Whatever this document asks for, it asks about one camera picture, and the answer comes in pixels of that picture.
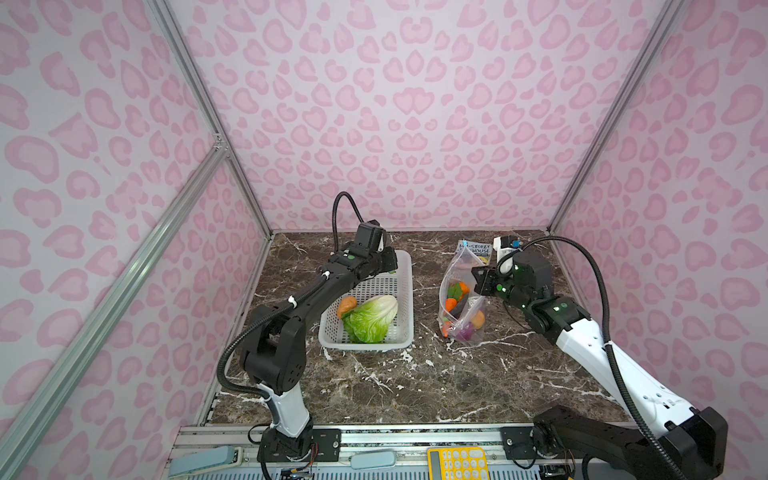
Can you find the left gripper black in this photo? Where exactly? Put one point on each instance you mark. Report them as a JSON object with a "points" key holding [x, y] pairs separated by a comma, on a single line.
{"points": [[391, 258]]}

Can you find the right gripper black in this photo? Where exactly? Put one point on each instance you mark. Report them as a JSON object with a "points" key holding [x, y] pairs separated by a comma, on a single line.
{"points": [[483, 284]]}

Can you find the orange toy pumpkin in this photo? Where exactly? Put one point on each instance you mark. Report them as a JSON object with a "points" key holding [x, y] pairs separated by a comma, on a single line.
{"points": [[465, 288]]}

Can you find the yellow toy potato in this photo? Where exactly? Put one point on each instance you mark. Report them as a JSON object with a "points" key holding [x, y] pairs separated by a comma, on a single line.
{"points": [[478, 320], [346, 304]]}

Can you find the clear zip top bag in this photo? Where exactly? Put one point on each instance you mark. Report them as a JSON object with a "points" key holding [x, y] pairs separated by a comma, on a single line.
{"points": [[462, 313]]}

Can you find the dark toy eggplant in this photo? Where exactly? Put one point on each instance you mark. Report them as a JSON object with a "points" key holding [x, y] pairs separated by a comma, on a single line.
{"points": [[458, 310]]}

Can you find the white perforated plastic basket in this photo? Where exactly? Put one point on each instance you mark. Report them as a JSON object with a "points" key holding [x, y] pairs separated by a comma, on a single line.
{"points": [[332, 334]]}

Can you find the purple toy onion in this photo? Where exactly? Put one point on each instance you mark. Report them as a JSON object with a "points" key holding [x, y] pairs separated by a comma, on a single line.
{"points": [[465, 333]]}

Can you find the green white toy cabbage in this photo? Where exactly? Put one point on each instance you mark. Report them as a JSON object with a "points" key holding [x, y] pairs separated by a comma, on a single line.
{"points": [[369, 322]]}

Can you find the green toy pepper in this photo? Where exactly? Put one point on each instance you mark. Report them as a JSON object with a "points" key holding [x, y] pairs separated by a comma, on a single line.
{"points": [[455, 291]]}

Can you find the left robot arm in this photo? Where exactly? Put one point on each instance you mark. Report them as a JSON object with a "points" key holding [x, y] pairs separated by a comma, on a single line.
{"points": [[273, 348]]}

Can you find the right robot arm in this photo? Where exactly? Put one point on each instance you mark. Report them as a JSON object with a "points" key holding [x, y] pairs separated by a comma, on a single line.
{"points": [[671, 438]]}

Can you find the Treehouse paperback book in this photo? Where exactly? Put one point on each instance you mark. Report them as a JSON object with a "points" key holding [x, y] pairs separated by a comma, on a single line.
{"points": [[483, 251]]}

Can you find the yellow calculator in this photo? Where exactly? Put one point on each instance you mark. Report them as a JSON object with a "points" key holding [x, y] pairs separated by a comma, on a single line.
{"points": [[457, 463]]}

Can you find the light blue oval case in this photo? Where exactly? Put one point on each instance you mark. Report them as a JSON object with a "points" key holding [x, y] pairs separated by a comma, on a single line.
{"points": [[373, 460]]}

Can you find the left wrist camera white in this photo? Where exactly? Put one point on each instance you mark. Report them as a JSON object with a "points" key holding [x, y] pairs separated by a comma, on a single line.
{"points": [[369, 237]]}

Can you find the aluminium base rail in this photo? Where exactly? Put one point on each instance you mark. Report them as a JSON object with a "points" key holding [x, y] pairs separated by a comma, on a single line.
{"points": [[508, 447]]}

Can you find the aluminium frame strut left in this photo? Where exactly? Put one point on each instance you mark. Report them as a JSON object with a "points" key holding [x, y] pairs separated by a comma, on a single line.
{"points": [[40, 412]]}

